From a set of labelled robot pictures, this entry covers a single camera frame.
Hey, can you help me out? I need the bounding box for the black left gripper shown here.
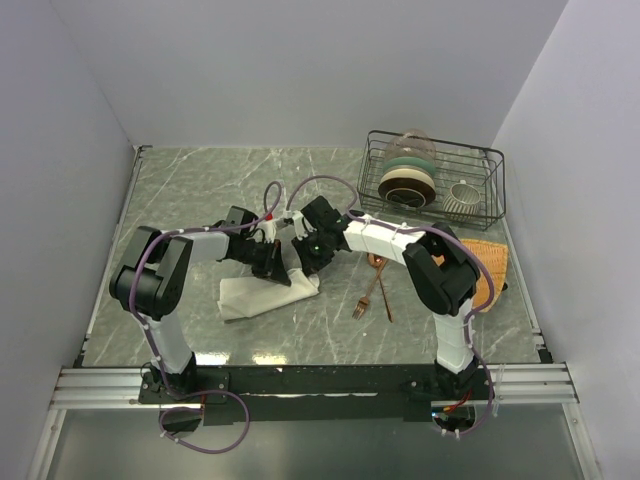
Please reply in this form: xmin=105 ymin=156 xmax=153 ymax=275
xmin=233 ymin=238 xmax=291 ymax=286

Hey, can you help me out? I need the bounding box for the white cloth napkin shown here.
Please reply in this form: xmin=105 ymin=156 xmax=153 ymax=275
xmin=217 ymin=268 xmax=320 ymax=321

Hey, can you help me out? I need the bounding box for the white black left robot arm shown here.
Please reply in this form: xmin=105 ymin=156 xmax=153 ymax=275
xmin=109 ymin=206 xmax=292 ymax=402

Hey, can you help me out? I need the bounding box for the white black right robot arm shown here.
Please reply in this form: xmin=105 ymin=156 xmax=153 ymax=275
xmin=284 ymin=196 xmax=480 ymax=399

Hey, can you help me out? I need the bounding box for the rose gold spoon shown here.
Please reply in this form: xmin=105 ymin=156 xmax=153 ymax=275
xmin=367 ymin=253 xmax=394 ymax=323

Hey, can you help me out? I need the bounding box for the rose gold fork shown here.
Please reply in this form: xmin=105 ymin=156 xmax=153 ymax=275
xmin=352 ymin=257 xmax=387 ymax=320

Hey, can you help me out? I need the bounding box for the dark brown glossy bowl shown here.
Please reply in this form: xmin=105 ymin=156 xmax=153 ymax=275
xmin=378 ymin=177 xmax=436 ymax=208

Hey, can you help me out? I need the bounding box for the cream white plate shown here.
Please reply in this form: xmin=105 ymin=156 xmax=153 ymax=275
xmin=380 ymin=166 xmax=435 ymax=188

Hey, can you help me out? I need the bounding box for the teal green plate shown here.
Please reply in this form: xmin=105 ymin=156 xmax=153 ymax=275
xmin=382 ymin=156 xmax=436 ymax=176

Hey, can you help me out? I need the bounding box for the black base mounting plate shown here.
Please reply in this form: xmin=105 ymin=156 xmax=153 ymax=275
xmin=138 ymin=364 xmax=494 ymax=426

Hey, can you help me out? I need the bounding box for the grey ribbed cup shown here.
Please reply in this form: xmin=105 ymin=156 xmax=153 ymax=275
xmin=442 ymin=180 xmax=482 ymax=222

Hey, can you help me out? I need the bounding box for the woven bamboo tray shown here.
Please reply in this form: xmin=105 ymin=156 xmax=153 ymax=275
xmin=461 ymin=239 xmax=509 ymax=313

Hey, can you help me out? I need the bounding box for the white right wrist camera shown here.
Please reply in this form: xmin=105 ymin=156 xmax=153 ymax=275
xmin=284 ymin=210 xmax=314 ymax=239

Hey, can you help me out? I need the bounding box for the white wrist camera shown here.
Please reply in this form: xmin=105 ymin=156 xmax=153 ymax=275
xmin=284 ymin=210 xmax=314 ymax=239
xmin=257 ymin=214 xmax=287 ymax=243

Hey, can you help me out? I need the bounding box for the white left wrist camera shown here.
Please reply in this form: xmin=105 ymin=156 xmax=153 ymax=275
xmin=257 ymin=214 xmax=287 ymax=243

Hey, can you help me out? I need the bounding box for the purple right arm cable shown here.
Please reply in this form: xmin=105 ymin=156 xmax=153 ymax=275
xmin=284 ymin=175 xmax=499 ymax=439

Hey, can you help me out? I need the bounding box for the dark wire dish rack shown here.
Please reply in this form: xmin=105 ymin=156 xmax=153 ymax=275
xmin=357 ymin=130 xmax=506 ymax=230

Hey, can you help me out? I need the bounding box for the aluminium frame rail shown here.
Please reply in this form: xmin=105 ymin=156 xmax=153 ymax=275
xmin=50 ymin=364 xmax=578 ymax=409

